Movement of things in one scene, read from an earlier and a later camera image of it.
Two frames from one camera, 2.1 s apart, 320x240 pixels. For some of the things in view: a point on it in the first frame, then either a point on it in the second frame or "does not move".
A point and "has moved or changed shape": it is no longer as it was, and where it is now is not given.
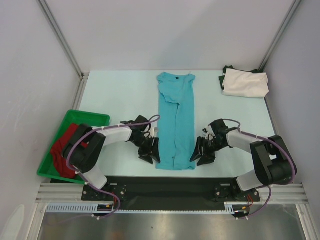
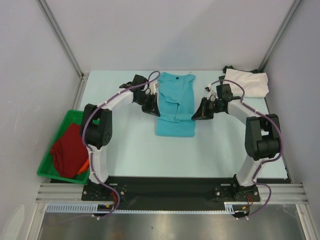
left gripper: [146, 152] -> [155, 111]
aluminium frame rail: [72, 192] does not move
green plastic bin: [48, 167] does not move
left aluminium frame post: [83, 75] does not move
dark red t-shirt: [63, 168] does not move
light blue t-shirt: [176, 147] has moved or changed shape
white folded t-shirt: [241, 83] does not move
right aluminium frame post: [289, 18] does not move
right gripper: [207, 148] -> [206, 107]
